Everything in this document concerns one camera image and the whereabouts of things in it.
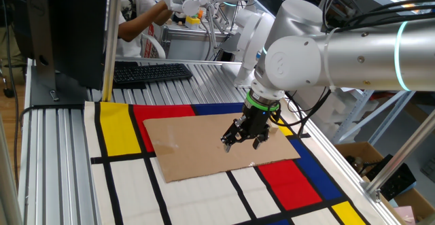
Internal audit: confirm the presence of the bare person forearm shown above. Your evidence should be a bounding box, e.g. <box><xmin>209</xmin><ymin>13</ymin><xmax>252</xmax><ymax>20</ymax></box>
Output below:
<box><xmin>118</xmin><ymin>0</ymin><xmax>175</xmax><ymax>44</ymax></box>

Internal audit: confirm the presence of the silver metal case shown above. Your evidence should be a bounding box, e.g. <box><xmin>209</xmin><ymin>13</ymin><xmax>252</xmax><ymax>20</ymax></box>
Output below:
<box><xmin>160</xmin><ymin>23</ymin><xmax>239</xmax><ymax>62</ymax></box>

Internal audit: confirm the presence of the black computer keyboard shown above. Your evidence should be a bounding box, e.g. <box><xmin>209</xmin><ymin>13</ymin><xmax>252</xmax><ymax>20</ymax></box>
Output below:
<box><xmin>112</xmin><ymin>60</ymin><xmax>194</xmax><ymax>90</ymax></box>

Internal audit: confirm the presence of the silver device base plate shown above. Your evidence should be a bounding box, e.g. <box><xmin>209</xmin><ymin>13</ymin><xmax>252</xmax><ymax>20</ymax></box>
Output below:
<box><xmin>220</xmin><ymin>63</ymin><xmax>256</xmax><ymax>88</ymax></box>

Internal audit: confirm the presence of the white plastic chair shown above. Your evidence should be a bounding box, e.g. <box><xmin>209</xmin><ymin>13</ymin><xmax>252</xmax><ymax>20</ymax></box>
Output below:
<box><xmin>141</xmin><ymin>24</ymin><xmax>167</xmax><ymax>60</ymax></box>

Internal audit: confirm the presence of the black chair caster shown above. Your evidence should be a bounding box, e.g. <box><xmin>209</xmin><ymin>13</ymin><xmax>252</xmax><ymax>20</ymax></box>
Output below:
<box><xmin>1</xmin><ymin>77</ymin><xmax>16</xmax><ymax>99</ymax></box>

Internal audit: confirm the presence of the grey monitor stand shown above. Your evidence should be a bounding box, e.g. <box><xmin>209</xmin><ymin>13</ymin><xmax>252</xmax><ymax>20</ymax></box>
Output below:
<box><xmin>25</xmin><ymin>0</ymin><xmax>90</xmax><ymax>107</ymax></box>

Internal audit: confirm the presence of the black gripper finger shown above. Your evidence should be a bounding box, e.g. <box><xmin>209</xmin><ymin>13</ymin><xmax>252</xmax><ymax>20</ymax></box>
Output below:
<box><xmin>251</xmin><ymin>133</ymin><xmax>271</xmax><ymax>150</ymax></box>
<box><xmin>220</xmin><ymin>115</ymin><xmax>251</xmax><ymax>153</ymax></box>

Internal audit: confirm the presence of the white foam packing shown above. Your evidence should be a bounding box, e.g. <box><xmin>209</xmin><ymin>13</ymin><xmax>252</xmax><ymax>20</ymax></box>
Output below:
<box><xmin>292</xmin><ymin>88</ymin><xmax>351</xmax><ymax>141</ymax></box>

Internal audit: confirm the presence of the brown cardboard sheet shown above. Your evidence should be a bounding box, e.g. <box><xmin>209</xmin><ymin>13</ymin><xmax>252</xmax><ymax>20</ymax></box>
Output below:
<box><xmin>142</xmin><ymin>111</ymin><xmax>302</xmax><ymax>184</ymax></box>

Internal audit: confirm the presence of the black device in box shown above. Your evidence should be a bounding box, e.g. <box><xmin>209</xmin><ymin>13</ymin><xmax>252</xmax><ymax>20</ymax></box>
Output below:
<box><xmin>365</xmin><ymin>153</ymin><xmax>417</xmax><ymax>202</ymax></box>

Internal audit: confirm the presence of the pink packet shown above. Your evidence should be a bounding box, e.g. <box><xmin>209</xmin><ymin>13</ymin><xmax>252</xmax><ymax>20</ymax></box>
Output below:
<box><xmin>393</xmin><ymin>205</ymin><xmax>416</xmax><ymax>225</ymax></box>

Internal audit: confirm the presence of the open cardboard box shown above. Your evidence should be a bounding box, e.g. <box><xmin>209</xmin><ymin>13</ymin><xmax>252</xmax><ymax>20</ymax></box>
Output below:
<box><xmin>334</xmin><ymin>141</ymin><xmax>435</xmax><ymax>225</ymax></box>

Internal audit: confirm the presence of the colour block patterned cloth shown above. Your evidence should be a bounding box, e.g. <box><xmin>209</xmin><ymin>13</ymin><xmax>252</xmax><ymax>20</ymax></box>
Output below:
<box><xmin>84</xmin><ymin>101</ymin><xmax>371</xmax><ymax>225</ymax></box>

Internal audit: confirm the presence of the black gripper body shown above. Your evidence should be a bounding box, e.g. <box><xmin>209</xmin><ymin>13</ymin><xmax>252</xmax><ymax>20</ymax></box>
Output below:
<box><xmin>241</xmin><ymin>103</ymin><xmax>280</xmax><ymax>138</ymax></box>

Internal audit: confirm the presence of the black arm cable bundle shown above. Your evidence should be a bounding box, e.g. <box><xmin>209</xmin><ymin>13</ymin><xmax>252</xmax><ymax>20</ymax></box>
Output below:
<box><xmin>270</xmin><ymin>0</ymin><xmax>435</xmax><ymax>138</ymax></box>

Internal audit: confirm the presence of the black computer monitor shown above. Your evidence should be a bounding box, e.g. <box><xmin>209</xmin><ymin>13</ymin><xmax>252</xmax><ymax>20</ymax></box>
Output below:
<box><xmin>12</xmin><ymin>0</ymin><xmax>110</xmax><ymax>91</ymax></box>

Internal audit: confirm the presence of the white haptic control device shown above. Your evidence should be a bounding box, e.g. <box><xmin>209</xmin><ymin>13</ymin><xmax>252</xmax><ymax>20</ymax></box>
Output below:
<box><xmin>162</xmin><ymin>0</ymin><xmax>277</xmax><ymax>87</ymax></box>

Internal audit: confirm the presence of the black table cable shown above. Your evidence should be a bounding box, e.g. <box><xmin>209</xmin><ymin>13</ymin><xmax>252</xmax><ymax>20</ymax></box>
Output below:
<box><xmin>13</xmin><ymin>103</ymin><xmax>86</xmax><ymax>188</ymax></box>

